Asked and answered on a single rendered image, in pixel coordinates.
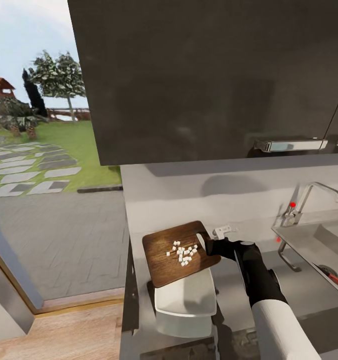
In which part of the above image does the cutting board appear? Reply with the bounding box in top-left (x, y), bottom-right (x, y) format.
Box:
top-left (142, 220), bottom-right (221, 289)

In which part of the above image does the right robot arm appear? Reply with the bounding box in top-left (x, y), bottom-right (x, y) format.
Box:
top-left (205, 225), bottom-right (322, 360)

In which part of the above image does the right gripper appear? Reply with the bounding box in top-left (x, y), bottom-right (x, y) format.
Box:
top-left (205, 236), bottom-right (229, 257)

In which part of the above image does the parer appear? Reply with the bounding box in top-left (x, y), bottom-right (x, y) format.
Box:
top-left (315, 264), bottom-right (338, 283)

